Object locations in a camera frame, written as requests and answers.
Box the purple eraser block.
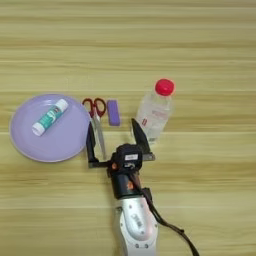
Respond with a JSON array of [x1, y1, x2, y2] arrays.
[[106, 99, 122, 127]]

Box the purple round plate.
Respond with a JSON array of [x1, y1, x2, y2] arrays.
[[9, 93, 93, 164]]

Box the black box white label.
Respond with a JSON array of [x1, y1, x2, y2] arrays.
[[116, 143, 145, 169]]

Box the green white glue stick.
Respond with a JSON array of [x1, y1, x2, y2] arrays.
[[31, 98, 70, 137]]

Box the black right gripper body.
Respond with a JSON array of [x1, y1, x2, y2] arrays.
[[88, 153, 156, 200]]

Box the clear bottle red cap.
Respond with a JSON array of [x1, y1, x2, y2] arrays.
[[134, 78, 176, 144]]

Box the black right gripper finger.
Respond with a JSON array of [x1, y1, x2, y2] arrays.
[[131, 118, 152, 156], [85, 121, 101, 164]]

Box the red handled scissors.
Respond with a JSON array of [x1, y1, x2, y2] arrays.
[[81, 97, 108, 161]]

